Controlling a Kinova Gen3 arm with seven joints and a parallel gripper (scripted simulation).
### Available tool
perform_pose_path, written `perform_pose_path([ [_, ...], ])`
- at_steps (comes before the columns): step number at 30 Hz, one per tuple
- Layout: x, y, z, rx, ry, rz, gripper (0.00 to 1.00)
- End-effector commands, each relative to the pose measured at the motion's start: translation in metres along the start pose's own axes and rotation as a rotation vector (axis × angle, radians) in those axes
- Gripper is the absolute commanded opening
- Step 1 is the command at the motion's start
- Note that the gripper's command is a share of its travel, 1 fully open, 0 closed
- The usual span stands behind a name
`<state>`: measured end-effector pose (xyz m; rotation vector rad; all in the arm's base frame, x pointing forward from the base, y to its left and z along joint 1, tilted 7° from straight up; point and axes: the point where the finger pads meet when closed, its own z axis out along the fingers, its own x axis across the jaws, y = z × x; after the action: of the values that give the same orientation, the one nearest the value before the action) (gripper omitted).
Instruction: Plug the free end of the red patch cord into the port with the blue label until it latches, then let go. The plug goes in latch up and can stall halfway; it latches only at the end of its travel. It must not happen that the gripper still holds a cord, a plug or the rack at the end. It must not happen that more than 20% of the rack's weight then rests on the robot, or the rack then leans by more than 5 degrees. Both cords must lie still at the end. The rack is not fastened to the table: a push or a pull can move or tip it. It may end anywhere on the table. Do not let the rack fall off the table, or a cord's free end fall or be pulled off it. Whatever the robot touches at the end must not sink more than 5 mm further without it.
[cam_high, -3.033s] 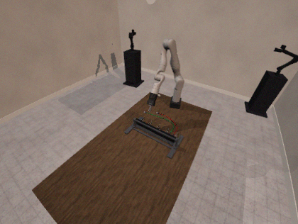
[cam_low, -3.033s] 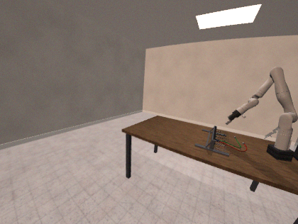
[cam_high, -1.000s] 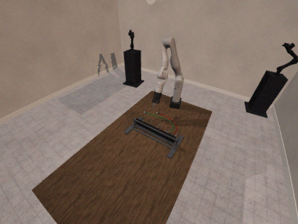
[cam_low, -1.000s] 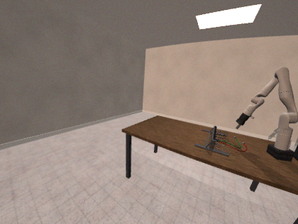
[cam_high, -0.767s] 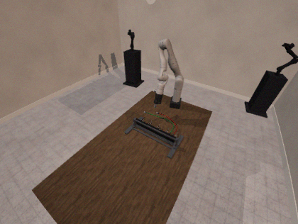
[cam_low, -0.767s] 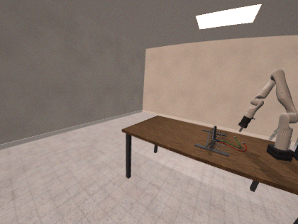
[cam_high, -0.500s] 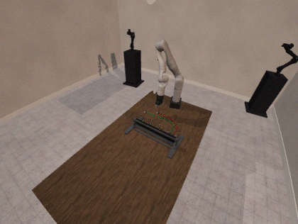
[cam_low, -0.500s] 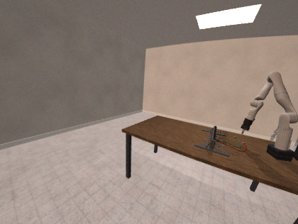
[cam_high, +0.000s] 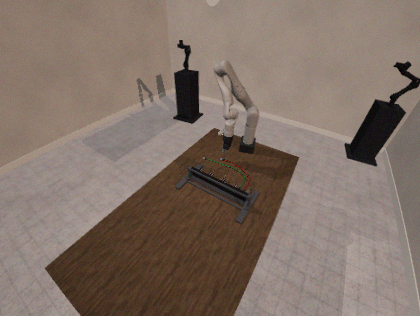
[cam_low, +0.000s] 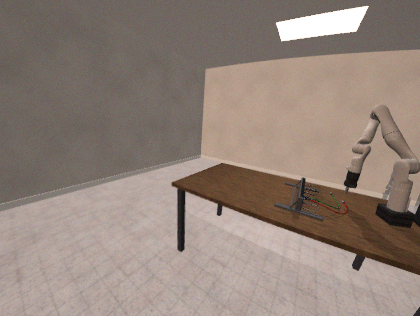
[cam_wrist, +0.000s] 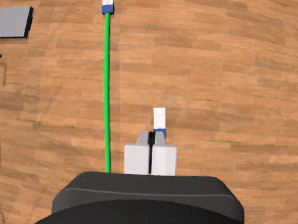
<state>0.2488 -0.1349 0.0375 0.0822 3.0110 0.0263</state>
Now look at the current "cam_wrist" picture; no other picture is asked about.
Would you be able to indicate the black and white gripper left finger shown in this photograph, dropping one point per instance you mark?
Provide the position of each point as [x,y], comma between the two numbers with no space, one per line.
[136,155]

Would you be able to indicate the white plug with blue boot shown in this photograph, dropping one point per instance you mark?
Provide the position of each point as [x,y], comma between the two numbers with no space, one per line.
[108,7]

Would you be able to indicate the green cable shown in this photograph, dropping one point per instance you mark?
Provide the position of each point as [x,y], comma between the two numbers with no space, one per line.
[106,93]

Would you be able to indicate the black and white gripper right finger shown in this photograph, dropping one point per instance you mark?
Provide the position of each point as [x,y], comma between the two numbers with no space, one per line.
[163,156]

